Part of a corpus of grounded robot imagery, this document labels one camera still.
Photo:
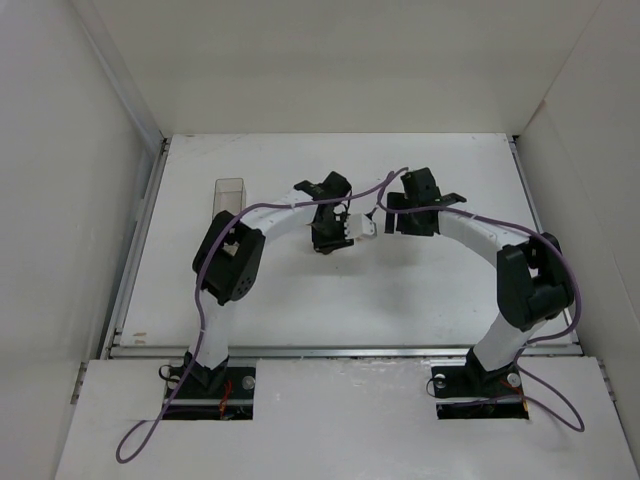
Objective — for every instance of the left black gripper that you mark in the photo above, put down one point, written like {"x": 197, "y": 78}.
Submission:
{"x": 326, "y": 229}

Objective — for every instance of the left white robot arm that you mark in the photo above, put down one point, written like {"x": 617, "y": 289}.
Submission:
{"x": 228, "y": 259}

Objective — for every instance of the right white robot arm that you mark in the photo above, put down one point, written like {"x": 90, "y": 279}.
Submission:
{"x": 533, "y": 284}

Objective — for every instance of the clear plastic box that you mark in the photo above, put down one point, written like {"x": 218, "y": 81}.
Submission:
{"x": 229, "y": 195}

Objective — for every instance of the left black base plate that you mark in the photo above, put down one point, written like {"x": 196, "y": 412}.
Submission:
{"x": 230, "y": 397}

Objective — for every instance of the white front cover board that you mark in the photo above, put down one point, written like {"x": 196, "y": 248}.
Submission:
{"x": 334, "y": 419}

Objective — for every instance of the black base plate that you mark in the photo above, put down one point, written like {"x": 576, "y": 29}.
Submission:
{"x": 230, "y": 397}
{"x": 465, "y": 394}

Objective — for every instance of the aluminium front rail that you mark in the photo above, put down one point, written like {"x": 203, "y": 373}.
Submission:
{"x": 148, "y": 352}

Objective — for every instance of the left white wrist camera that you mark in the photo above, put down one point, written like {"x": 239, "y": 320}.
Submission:
{"x": 360, "y": 227}

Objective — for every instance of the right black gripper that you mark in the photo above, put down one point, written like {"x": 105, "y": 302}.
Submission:
{"x": 407, "y": 215}

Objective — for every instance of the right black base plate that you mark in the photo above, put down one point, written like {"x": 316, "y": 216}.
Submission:
{"x": 465, "y": 394}

